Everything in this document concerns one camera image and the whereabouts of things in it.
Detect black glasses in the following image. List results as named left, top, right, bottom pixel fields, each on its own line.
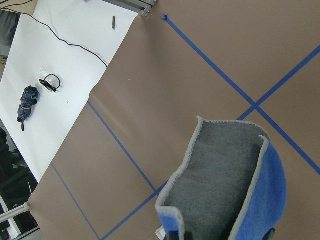
left=38, top=73, right=62, bottom=93

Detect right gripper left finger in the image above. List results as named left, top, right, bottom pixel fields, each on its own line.
left=167, top=231, right=179, bottom=240

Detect blue grey towel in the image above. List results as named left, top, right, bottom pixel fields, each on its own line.
left=155, top=118, right=287, bottom=240

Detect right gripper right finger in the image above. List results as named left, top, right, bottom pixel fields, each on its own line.
left=266, top=229, right=276, bottom=240

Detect folded dark blue umbrella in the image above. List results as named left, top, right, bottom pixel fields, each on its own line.
left=17, top=86, right=39, bottom=132

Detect thin black table cable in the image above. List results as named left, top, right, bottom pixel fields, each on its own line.
left=0, top=9, right=110, bottom=68

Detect aluminium corner frame post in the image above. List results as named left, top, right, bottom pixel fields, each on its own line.
left=0, top=202, right=30, bottom=224

